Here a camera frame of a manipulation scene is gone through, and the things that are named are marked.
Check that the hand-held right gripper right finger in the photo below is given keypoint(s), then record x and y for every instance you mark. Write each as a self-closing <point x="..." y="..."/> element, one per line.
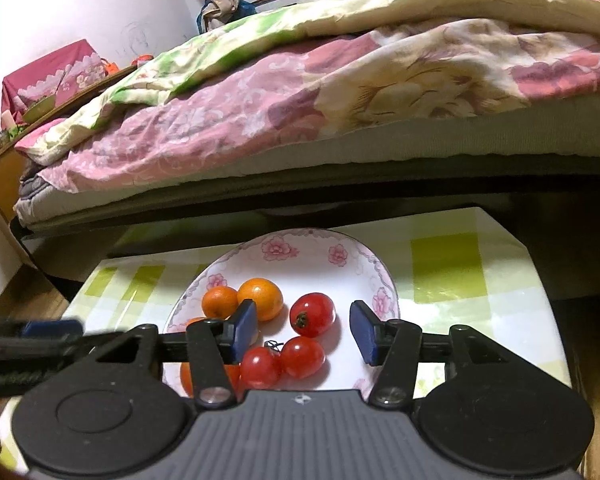
<point x="362" y="332"/>

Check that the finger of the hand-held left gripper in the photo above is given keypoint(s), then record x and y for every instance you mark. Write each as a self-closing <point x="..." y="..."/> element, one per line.
<point x="50" y="329"/>
<point x="55" y="347"/>

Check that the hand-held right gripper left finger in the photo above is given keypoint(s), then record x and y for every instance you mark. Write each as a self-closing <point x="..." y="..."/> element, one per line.
<point x="245" y="331"/>

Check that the small orange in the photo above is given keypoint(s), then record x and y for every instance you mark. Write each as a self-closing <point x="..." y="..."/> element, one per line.
<point x="219" y="302"/>
<point x="264" y="297"/>
<point x="196" y="321"/>

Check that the red tomato with stem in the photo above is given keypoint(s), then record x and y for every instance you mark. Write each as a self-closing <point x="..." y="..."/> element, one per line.
<point x="260" y="367"/>

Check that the orange-red tomato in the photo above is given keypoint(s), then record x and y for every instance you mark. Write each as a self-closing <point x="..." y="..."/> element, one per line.
<point x="232" y="377"/>

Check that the red tomato with dark calyx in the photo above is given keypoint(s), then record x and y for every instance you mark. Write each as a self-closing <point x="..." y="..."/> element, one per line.
<point x="314" y="314"/>

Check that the white plate with pink flowers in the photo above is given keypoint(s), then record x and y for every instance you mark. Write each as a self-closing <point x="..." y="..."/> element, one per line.
<point x="300" y="265"/>

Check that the yellow wooden cabinet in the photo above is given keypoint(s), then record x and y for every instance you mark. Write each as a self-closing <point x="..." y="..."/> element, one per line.
<point x="0" y="185"/>

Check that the bed mattress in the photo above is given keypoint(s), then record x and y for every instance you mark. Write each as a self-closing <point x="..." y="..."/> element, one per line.
<point x="380" y="150"/>

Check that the green bowl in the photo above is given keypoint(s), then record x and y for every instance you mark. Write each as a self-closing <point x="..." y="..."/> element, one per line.
<point x="40" y="109"/>

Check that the bed with floral quilt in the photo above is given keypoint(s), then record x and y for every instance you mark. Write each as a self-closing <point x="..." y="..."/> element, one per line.
<point x="280" y="85"/>

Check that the pink cloth-covered box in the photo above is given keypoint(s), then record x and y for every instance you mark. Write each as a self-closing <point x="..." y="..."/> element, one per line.
<point x="50" y="70"/>

